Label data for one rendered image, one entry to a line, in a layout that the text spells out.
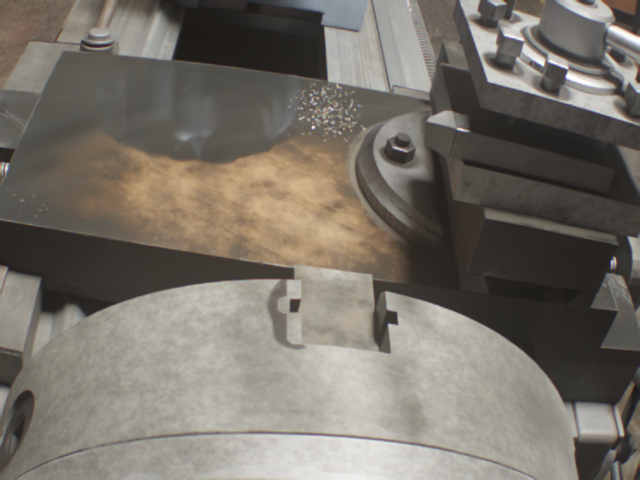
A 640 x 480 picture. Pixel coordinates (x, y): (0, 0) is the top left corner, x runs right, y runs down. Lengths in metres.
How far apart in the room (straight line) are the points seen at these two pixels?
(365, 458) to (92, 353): 0.10
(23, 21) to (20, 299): 2.58
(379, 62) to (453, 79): 0.54
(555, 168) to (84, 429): 0.49
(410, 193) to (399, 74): 0.46
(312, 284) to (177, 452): 0.10
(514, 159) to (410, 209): 0.17
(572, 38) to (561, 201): 0.13
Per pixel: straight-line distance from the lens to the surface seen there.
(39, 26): 3.29
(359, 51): 1.36
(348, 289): 0.33
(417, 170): 0.90
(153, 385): 0.29
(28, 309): 0.79
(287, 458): 0.26
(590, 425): 0.94
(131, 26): 1.34
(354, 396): 0.28
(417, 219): 0.84
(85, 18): 1.38
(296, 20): 1.54
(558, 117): 0.69
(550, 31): 0.73
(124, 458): 0.27
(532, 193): 0.72
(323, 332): 0.32
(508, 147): 0.70
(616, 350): 0.92
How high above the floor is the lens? 1.41
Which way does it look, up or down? 36 degrees down
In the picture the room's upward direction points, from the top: 14 degrees clockwise
